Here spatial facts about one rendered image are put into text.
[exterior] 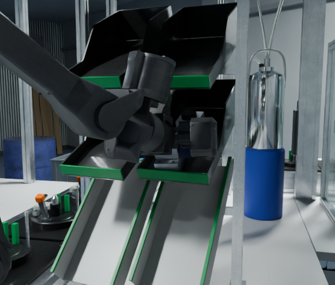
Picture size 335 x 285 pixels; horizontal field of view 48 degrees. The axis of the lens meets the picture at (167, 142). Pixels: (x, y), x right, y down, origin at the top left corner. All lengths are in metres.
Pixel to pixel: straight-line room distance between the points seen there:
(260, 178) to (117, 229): 0.80
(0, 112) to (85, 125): 8.63
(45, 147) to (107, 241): 3.56
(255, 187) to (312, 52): 0.67
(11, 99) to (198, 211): 8.50
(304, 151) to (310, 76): 0.33
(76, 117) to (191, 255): 0.38
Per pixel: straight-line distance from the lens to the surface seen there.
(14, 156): 4.30
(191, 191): 0.79
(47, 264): 0.91
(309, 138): 1.81
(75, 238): 0.79
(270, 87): 1.44
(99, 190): 0.84
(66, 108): 0.45
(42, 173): 4.32
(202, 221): 0.75
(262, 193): 1.48
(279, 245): 1.30
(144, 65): 0.51
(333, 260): 1.31
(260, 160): 1.45
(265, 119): 1.44
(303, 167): 1.82
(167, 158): 0.66
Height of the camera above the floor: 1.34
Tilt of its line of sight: 7 degrees down
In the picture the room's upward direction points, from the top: straight up
